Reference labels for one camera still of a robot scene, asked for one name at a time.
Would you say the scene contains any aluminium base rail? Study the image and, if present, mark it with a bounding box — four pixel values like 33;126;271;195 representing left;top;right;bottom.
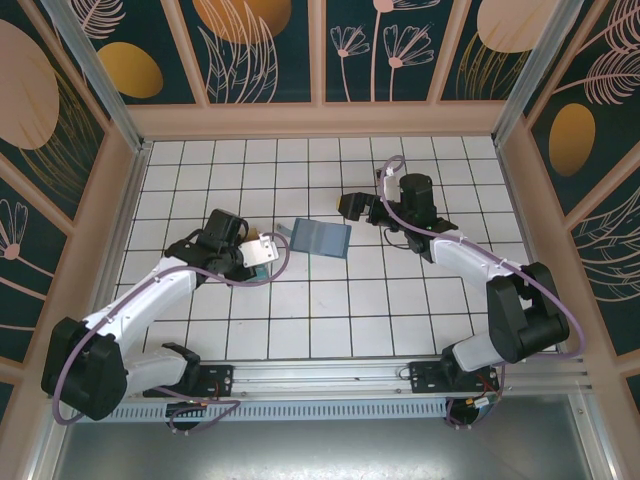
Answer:
46;353;592;402

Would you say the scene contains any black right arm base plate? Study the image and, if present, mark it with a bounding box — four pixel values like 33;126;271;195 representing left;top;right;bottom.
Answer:
408;360;502;395

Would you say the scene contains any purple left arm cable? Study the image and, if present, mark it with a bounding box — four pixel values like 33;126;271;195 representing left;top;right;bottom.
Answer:
52;231;292;435

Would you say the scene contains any aluminium frame post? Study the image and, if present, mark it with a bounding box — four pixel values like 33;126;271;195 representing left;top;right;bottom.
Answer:
38;0;152;157
491;0;587;147

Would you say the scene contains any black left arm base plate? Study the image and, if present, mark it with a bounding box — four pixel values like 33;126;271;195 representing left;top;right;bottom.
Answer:
142;363;236;399

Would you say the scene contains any thin black right gripper cable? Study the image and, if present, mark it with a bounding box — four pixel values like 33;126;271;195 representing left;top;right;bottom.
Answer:
381;226;410;250

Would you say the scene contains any grey metal sheet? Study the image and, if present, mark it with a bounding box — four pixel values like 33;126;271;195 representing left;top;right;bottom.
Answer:
27;418;624;480

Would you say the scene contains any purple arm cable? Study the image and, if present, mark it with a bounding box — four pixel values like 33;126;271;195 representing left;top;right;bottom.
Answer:
378;155;590;432
52;231;292;435

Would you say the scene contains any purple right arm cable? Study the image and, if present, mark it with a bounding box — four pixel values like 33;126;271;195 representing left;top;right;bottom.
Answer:
378;155;590;432

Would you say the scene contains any grey slotted cable duct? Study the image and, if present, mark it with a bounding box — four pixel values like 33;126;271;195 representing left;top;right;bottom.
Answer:
66;398;452;422

